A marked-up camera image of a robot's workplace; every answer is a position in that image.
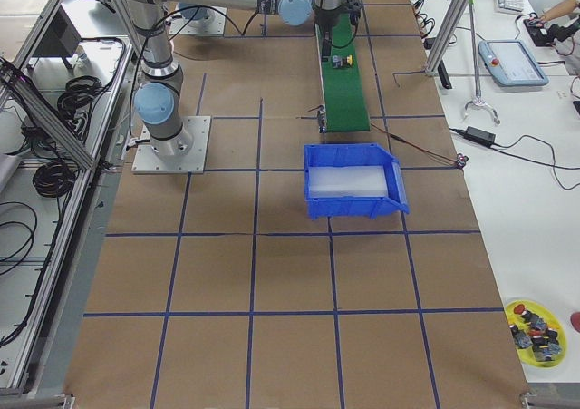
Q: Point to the near blue plastic bin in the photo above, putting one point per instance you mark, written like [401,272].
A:
[358,154]

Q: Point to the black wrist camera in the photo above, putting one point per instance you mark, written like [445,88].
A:
[353,8]

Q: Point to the yellow push button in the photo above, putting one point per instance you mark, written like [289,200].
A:
[342,61]

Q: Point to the green conveyor belt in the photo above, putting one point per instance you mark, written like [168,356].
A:
[344,107]

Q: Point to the robot teach pendant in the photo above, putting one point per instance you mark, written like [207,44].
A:
[511,64]

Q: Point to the yellow plate of buttons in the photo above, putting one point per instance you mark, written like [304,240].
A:
[539,338]

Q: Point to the white foam pad near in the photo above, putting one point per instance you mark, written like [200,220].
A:
[348,181]

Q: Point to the black power adapter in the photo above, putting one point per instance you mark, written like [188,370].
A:
[481,137]

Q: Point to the aluminium frame post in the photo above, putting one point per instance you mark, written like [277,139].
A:
[447,28]

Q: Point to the metal grabber stick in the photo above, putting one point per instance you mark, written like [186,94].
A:
[477,102]

